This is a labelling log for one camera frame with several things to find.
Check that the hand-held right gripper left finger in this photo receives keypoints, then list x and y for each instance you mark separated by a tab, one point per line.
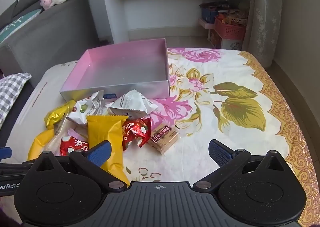
100	153

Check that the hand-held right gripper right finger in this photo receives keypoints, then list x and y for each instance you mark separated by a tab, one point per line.
220	153

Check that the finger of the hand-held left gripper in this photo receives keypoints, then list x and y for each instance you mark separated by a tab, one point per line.
5	153

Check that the large yellow snack packet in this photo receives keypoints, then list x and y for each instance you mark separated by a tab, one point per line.
105	129

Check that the red white snack packet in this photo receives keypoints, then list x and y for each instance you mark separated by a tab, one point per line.
70	144
135	129

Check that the pink snack packet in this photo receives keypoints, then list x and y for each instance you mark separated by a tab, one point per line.
75	132

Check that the clear rice cracker packet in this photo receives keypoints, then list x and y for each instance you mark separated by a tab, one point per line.
56	137

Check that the brown cracker packet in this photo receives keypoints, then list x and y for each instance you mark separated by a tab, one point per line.
163	139

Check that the white puffed snack packet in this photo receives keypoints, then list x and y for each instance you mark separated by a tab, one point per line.
132	102

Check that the pink cardboard box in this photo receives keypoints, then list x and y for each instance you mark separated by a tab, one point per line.
125	72

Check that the floral tablecloth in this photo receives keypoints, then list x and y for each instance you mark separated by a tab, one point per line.
225	117

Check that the dark navy seat cushion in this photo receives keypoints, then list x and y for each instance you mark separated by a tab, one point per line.
15	117

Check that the grey checkered pillow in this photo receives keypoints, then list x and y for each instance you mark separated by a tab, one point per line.
12	94

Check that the white patterned storage box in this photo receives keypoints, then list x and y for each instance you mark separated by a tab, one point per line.
230	43

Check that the large pink basket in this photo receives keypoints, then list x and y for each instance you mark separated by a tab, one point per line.
230	29

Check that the grey sofa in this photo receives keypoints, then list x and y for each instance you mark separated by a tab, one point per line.
57	32

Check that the teal cushion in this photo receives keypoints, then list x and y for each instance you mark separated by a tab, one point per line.
17	24

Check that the pink white small rack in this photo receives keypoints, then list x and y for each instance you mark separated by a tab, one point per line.
206	23

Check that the cartoon print cardboard box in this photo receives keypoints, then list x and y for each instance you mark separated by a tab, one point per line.
236	17

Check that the white lace curtain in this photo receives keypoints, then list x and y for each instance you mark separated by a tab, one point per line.
265	17

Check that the white bookshelf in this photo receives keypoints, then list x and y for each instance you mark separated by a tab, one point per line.
155	14

